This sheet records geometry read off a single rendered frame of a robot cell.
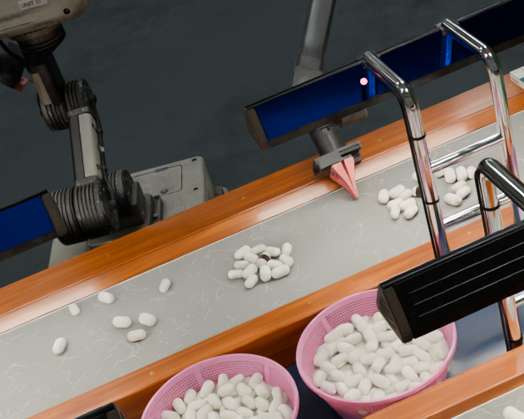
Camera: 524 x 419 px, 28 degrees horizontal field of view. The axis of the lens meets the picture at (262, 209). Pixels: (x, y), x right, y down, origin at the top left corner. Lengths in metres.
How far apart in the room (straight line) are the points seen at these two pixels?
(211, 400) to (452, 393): 0.41
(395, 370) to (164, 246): 0.62
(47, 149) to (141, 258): 2.30
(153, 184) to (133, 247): 0.77
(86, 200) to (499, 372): 1.07
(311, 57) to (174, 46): 2.73
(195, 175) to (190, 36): 2.08
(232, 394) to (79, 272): 0.51
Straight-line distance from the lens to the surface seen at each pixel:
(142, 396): 1.82
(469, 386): 1.63
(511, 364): 1.65
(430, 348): 1.75
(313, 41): 2.17
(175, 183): 2.87
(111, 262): 2.13
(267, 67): 4.38
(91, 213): 2.32
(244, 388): 1.76
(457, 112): 2.26
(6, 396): 1.98
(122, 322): 1.98
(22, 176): 4.26
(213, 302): 1.96
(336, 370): 1.74
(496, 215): 1.52
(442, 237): 1.82
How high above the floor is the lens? 1.93
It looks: 33 degrees down
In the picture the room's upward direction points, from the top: 18 degrees counter-clockwise
